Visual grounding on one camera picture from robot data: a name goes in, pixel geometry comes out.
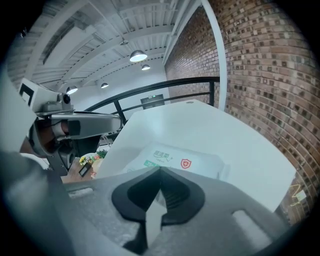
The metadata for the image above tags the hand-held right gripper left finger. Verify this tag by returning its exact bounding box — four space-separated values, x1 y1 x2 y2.
0 150 161 256

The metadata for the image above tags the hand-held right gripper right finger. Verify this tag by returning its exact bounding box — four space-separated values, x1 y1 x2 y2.
146 166 294 256

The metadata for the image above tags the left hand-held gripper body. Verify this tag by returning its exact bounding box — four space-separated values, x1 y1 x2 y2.
18 77 76 177

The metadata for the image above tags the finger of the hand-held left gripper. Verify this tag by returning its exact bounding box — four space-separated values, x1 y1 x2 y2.
51 112 124 139

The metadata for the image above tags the white wet wipes pack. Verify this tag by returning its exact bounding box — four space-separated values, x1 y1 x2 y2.
121 141 227 180

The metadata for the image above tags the person's left hand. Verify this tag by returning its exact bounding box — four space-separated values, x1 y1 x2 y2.
36 119 71 156

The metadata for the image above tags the dark door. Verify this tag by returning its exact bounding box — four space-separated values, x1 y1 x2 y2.
140 94 165 110

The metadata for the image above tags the large grey pendant lamp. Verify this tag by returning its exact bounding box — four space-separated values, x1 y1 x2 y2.
129 49 149 63

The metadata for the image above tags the yellow neon sign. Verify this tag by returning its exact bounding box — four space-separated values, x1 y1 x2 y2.
289 184 307 207

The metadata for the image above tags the black metal railing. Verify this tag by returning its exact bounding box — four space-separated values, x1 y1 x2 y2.
83 76 221 126

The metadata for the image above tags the white steel column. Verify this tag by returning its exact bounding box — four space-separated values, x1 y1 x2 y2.
199 0 229 112

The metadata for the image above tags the small black frame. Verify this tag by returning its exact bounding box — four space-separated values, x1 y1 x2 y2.
78 164 91 177

